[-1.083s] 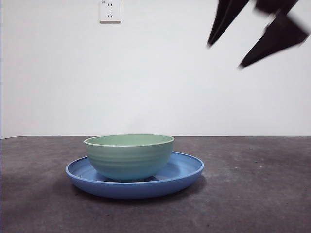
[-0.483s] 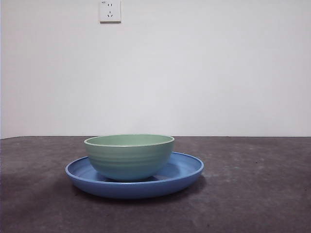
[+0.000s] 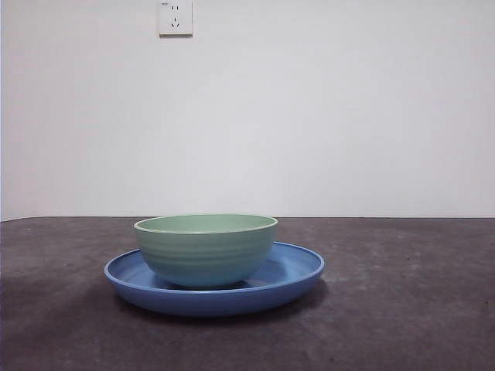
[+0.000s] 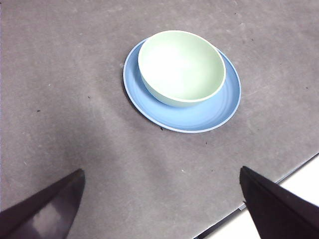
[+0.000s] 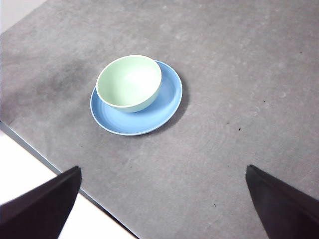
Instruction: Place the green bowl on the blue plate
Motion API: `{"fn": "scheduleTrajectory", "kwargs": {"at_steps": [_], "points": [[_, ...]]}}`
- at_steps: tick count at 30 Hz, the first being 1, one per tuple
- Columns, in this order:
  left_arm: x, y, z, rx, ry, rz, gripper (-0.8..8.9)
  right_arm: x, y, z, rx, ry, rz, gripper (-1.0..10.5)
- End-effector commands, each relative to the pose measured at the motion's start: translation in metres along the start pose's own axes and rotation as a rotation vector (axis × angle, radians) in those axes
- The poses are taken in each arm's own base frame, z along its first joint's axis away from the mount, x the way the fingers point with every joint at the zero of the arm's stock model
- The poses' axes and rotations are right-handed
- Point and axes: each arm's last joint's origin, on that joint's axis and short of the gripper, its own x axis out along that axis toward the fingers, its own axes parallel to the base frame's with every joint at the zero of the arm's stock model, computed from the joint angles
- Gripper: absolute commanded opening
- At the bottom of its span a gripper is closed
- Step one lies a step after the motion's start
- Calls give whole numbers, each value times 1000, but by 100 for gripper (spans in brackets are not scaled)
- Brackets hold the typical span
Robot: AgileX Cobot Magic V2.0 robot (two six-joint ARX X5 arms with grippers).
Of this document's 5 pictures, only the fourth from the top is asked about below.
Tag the green ribbed bowl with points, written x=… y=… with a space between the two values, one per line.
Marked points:
x=182 y=67

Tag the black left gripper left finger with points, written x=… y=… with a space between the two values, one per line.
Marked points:
x=42 y=214

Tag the blue round plate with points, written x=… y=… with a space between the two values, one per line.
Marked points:
x=189 y=118

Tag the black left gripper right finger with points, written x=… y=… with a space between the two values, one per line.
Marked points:
x=279 y=214

